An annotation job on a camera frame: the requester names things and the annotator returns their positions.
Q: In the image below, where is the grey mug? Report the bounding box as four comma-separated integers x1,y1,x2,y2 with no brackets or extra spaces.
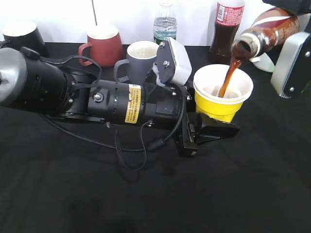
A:
114,41,159,85

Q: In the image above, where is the black cable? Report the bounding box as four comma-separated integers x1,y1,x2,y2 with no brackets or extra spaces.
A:
41,86,187,172

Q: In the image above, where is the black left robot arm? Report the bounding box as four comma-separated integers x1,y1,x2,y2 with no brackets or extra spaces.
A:
0,47,239,155

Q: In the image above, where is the black mug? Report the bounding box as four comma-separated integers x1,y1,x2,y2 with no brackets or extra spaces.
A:
0,21,49,57

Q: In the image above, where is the cola bottle red label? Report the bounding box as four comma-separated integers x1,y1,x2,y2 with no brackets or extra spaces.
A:
209,0,245,64

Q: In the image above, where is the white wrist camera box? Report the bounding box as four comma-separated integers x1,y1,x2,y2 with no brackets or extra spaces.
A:
155,37,192,85

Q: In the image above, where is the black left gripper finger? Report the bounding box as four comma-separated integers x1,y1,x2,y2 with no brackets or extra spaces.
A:
194,122,240,145

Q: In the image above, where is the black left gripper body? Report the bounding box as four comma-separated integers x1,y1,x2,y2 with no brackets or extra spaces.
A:
142,81,202,156

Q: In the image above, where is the yellow paper cup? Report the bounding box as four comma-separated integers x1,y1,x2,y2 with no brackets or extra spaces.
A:
193,64,253,123

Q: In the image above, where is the clear water bottle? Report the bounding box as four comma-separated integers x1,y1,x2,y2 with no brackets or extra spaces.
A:
153,0,177,45

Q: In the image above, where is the brown coffee drink bottle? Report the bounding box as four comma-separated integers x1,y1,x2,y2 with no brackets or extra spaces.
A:
231,7,299,59

